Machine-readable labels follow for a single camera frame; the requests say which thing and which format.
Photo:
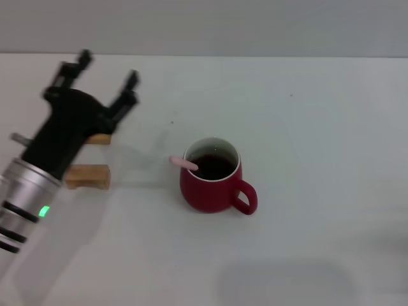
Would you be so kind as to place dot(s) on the red ceramic cup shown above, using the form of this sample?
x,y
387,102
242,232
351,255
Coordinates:
x,y
207,197

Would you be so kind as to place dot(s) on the dark brown coffee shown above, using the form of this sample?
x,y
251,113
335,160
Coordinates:
x,y
215,167

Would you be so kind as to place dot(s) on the small wooden support block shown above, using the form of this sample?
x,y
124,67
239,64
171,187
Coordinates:
x,y
92,177
102,139

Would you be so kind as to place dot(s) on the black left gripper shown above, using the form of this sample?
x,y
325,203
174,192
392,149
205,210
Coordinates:
x,y
70,127

